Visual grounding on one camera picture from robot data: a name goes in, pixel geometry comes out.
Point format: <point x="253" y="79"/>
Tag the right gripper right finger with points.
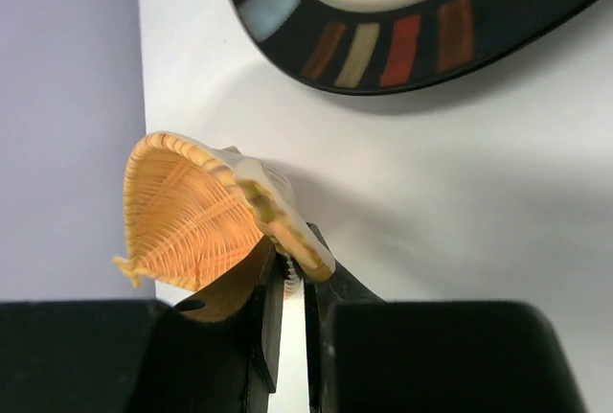
<point x="365" y="354"/>

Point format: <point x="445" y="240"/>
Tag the dark striped rim ceramic plate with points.
<point x="379" y="47"/>

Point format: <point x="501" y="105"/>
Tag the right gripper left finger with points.
<point x="220" y="347"/>

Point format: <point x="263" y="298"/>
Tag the orange fish-shaped woven basket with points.
<point x="192" y="212"/>

